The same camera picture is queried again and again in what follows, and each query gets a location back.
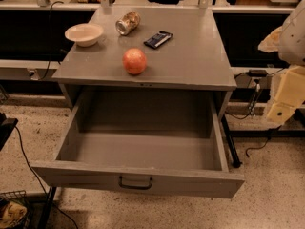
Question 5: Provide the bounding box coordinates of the grey open top drawer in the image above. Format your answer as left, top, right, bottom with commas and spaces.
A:
31, 87, 244, 198

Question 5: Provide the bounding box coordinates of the metal drink can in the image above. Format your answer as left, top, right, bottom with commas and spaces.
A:
115, 11, 141, 35

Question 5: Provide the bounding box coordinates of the black cabinet leg right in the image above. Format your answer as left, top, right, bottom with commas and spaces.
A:
221, 115, 242, 168

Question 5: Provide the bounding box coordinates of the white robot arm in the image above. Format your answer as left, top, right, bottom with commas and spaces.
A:
258, 0, 305, 124

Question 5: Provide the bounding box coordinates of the red apple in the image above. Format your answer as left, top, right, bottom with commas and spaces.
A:
122, 48, 147, 75

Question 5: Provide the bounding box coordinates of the grey cabinet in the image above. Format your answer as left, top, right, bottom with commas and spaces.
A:
53, 6, 236, 114

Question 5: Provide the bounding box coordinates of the black drawer handle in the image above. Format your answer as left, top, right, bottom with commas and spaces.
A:
118, 176, 153, 191

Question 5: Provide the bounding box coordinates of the black power adapter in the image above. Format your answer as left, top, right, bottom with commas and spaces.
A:
248, 69, 268, 77

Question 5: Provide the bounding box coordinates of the wire basket with bag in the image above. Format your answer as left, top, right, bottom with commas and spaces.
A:
0, 190, 31, 229

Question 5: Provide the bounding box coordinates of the dark blue snack bar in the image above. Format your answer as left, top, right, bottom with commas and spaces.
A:
144, 31, 173, 50

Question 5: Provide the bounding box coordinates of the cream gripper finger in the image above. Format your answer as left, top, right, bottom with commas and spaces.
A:
266, 65, 305, 124
258, 27, 282, 52

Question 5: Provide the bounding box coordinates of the black floor cable left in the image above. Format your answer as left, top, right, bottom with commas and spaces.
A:
13, 124, 79, 229

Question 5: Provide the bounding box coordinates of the black object left edge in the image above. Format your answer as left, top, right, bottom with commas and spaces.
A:
0, 113, 18, 151

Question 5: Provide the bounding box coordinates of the black cable right floor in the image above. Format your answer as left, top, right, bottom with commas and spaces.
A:
245, 126, 282, 159

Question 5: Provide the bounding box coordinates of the white bowl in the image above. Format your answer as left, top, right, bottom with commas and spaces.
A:
65, 23, 104, 47

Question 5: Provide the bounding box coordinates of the black cabinet leg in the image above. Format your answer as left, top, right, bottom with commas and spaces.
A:
221, 115, 242, 168
37, 187, 56, 229

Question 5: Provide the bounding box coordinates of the black cabinet leg left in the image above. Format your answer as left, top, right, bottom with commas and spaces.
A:
37, 187, 56, 229

